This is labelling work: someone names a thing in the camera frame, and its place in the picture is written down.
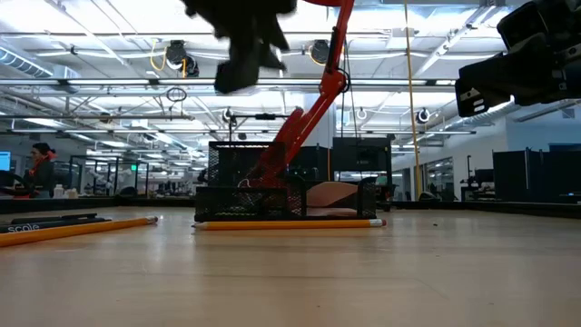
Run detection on black pen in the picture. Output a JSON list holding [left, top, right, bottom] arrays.
[[0, 216, 113, 234], [10, 212, 99, 224]]

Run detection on black mesh desk organizer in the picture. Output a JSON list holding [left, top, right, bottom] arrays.
[[193, 140, 379, 223]]

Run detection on yellow hanging cable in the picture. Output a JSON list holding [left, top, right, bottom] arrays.
[[402, 0, 424, 202]]

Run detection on red desk lamp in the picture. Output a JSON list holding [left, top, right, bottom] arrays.
[[244, 0, 357, 190]]

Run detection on black aluminium table frame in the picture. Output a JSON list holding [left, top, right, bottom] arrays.
[[0, 195, 581, 220]]

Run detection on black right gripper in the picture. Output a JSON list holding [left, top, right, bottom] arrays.
[[454, 0, 581, 119]]

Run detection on person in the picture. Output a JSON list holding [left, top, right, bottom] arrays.
[[25, 141, 59, 200]]

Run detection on yellow pencil pink eraser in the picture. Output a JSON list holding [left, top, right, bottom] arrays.
[[192, 218, 389, 232], [0, 215, 160, 249]]

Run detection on black hanging cable reel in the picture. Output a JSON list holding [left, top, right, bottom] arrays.
[[310, 39, 331, 65], [164, 39, 188, 65]]

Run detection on pink sticky notes pad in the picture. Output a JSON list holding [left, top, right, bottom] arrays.
[[305, 181, 360, 218]]

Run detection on black room partition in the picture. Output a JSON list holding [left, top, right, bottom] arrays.
[[491, 144, 581, 204]]

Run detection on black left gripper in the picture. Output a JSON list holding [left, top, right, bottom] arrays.
[[181, 0, 299, 95]]

